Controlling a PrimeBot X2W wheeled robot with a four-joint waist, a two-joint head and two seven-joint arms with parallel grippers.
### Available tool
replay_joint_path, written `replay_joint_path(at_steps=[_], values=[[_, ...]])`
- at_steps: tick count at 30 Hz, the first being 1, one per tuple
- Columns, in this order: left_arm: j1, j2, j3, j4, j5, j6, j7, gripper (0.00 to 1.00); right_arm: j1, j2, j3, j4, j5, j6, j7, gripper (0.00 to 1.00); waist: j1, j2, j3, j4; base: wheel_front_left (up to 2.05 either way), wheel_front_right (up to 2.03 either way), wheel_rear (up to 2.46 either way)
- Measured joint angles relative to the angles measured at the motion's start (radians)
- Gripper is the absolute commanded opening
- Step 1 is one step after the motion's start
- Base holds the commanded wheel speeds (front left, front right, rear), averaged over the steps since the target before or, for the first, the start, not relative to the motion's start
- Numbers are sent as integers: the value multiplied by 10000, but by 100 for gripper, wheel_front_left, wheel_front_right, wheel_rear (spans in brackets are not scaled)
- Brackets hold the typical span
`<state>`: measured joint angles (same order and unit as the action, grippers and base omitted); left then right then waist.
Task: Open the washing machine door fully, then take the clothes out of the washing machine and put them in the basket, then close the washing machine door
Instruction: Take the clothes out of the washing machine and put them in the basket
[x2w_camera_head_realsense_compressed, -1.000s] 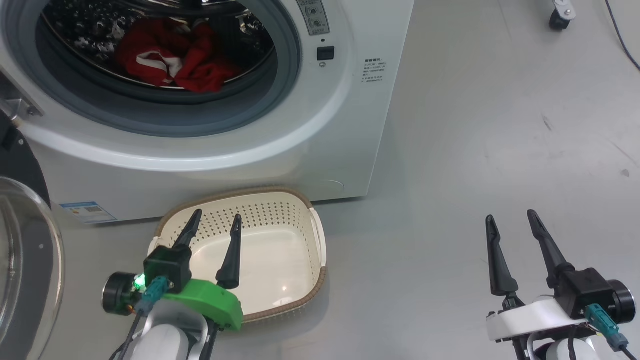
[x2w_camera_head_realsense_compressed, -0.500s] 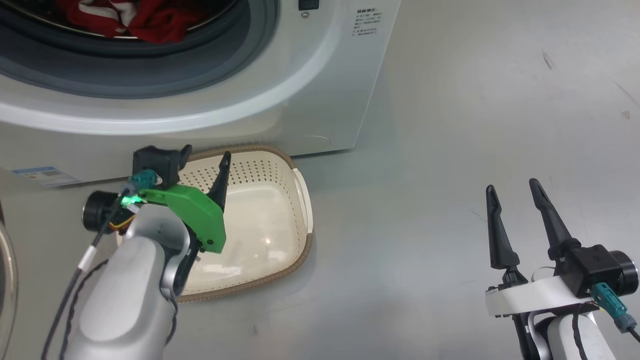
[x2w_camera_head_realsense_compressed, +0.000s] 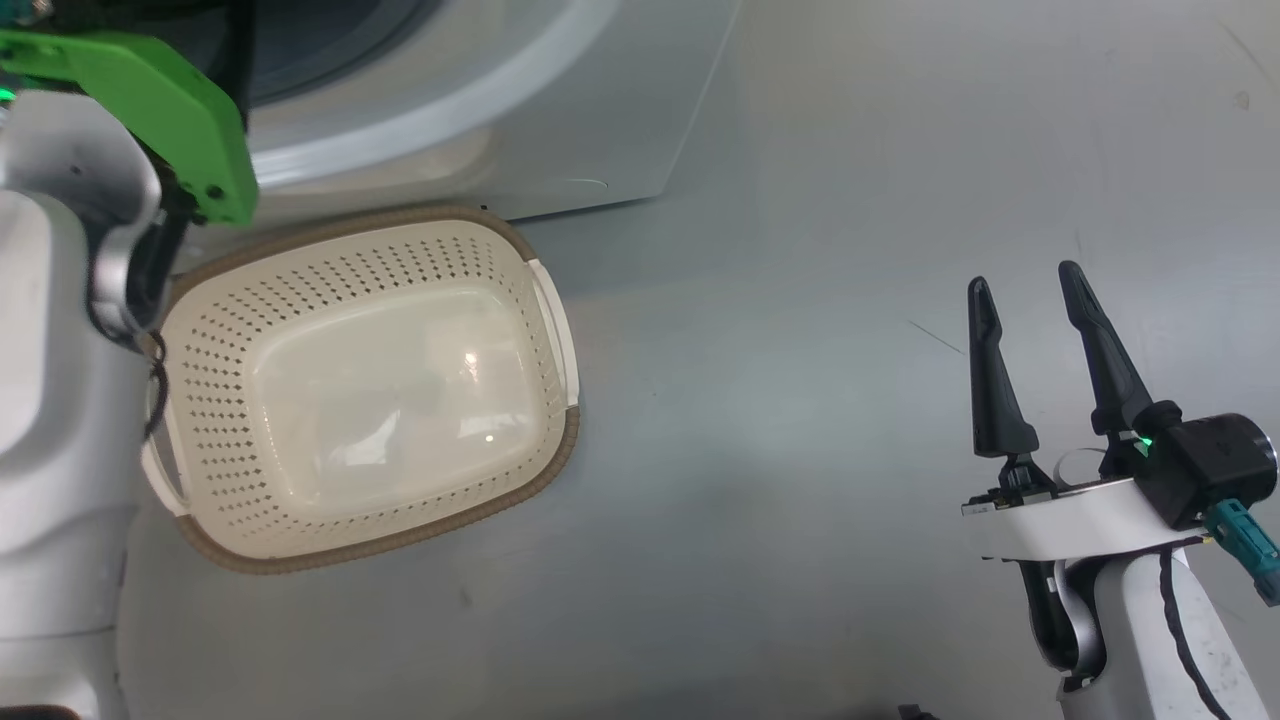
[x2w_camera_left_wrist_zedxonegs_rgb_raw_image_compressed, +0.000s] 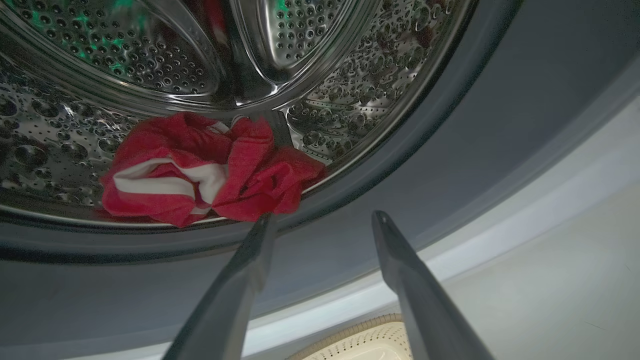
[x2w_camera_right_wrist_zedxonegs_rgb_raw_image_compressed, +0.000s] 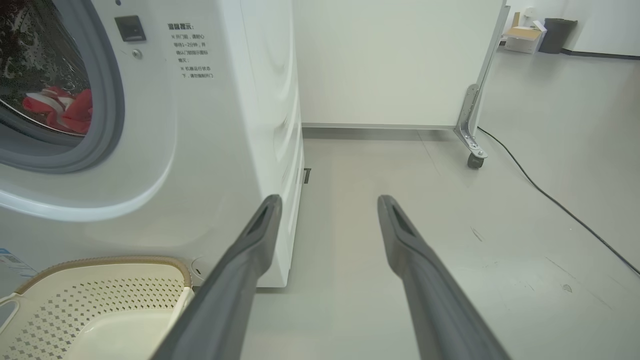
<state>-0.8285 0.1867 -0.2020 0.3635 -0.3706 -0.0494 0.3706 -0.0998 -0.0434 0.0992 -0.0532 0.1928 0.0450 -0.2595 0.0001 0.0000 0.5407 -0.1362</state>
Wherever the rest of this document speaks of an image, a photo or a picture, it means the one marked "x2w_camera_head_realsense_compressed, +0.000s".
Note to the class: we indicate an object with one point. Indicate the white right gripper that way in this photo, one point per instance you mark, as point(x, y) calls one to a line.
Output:
point(1070, 525)

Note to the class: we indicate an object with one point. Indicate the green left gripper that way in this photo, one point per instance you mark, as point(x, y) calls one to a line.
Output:
point(150, 100)

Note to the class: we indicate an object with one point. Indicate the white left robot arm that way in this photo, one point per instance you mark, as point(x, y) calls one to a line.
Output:
point(50, 400)

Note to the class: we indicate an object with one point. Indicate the cream perforated laundry basket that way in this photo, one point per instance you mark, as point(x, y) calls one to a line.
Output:
point(370, 400)

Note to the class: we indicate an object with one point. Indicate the white front-load washing machine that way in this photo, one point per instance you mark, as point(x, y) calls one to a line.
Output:
point(560, 120)

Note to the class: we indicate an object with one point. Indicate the teal right camera connector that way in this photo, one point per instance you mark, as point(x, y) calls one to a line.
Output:
point(1245, 545)

